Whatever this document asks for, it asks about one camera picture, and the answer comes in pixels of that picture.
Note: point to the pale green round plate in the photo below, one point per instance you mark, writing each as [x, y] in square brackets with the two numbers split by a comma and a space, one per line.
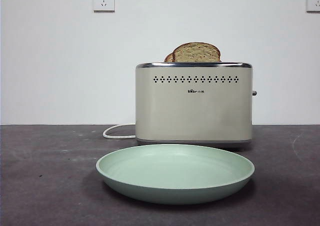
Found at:
[175, 171]

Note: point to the cream two-slot toaster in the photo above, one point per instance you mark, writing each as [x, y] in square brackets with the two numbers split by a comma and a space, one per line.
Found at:
[192, 111]

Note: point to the white wall socket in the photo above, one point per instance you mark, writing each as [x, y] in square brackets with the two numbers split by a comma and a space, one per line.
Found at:
[314, 1]
[104, 0]

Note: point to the large brown bread slice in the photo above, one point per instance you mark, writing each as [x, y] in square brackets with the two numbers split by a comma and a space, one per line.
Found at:
[197, 53]

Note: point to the small brown bread slice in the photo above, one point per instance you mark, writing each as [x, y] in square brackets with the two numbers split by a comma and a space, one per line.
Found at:
[169, 58]

